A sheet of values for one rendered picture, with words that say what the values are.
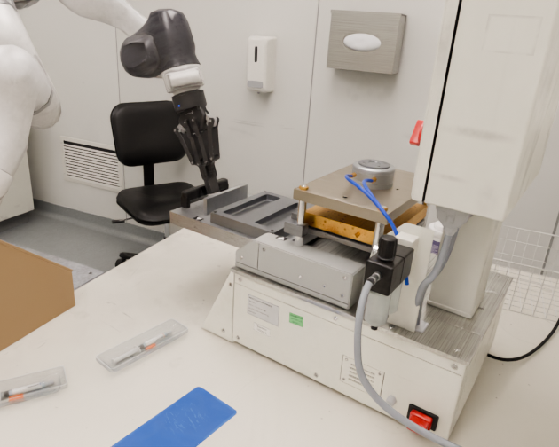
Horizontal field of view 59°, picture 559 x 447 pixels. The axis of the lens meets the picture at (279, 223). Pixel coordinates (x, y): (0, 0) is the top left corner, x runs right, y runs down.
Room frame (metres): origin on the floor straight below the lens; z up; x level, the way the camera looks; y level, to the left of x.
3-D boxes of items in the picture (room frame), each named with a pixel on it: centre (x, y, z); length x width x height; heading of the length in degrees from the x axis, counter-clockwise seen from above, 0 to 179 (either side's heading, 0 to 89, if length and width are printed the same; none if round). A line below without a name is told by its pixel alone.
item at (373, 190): (0.86, -0.18, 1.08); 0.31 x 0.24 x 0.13; 147
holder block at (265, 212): (1.02, 0.03, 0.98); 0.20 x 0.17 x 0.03; 147
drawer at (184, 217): (1.05, 0.07, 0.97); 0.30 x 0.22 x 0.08; 57
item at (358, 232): (0.89, -0.16, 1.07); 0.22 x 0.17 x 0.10; 147
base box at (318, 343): (0.89, -0.15, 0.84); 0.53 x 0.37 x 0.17; 57
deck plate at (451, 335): (0.88, -0.20, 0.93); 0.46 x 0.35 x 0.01; 57
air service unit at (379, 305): (0.64, -0.16, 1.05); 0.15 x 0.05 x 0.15; 147
